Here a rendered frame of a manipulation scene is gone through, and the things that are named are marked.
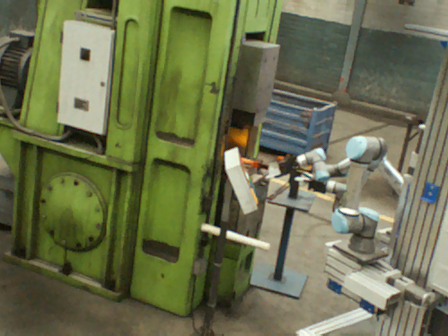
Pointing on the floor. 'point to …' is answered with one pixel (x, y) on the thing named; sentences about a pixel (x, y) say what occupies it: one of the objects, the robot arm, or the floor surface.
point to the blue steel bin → (297, 124)
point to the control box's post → (218, 263)
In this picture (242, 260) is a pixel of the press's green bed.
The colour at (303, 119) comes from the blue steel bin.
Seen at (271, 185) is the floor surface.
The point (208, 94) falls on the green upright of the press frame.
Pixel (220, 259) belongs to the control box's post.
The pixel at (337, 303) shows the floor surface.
